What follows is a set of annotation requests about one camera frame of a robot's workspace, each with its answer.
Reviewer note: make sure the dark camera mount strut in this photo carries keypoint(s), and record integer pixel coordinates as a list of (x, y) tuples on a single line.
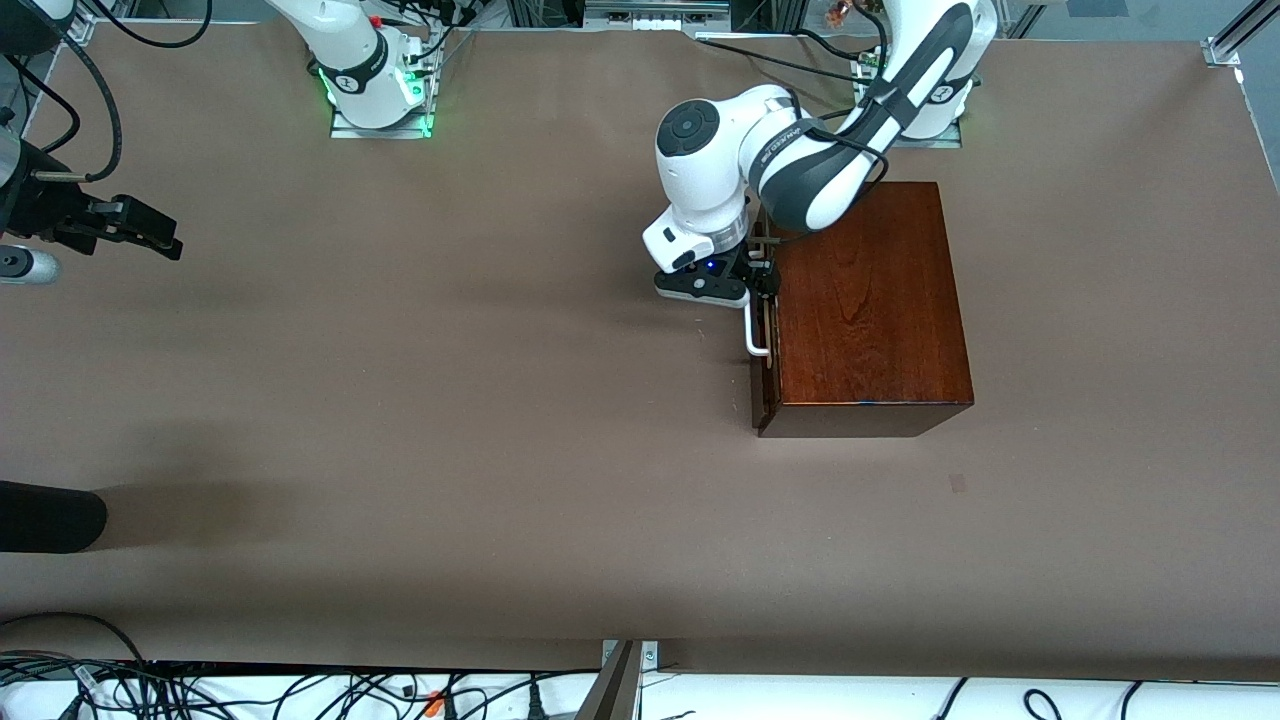
[(612, 695)]

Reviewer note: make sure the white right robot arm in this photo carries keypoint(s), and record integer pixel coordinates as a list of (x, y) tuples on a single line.
[(350, 60)]

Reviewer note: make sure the small metal bracket plate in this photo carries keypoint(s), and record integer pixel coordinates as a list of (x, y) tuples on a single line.
[(650, 655)]

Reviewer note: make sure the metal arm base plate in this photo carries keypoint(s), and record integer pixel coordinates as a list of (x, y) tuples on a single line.
[(940, 143), (380, 132)]

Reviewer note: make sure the black ribbed cylinder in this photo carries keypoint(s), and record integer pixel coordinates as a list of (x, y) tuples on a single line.
[(50, 515)]

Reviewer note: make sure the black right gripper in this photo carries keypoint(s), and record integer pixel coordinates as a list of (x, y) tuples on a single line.
[(42, 212)]

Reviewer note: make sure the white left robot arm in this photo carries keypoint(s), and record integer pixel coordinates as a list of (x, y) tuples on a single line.
[(700, 170)]

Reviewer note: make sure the dark wooden drawer cabinet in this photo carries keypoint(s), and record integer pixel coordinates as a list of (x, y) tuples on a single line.
[(870, 320)]

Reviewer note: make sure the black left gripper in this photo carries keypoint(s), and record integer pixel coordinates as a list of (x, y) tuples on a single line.
[(757, 272)]

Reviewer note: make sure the aluminium frame profile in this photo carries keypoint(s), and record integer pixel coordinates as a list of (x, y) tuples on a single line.
[(1222, 50)]

